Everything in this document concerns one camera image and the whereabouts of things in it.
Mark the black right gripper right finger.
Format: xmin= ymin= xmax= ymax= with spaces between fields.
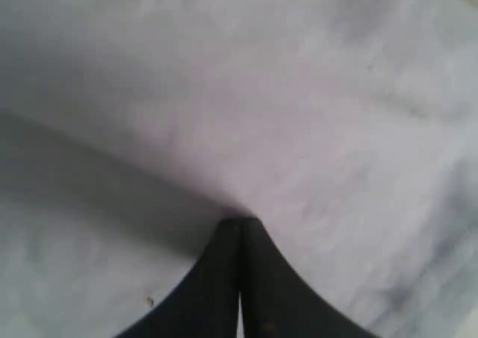
xmin=240 ymin=218 xmax=374 ymax=338

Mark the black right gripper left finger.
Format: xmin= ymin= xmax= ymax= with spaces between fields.
xmin=119 ymin=219 xmax=241 ymax=338

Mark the white t-shirt red lettering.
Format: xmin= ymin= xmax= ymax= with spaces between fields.
xmin=1 ymin=0 xmax=477 ymax=337

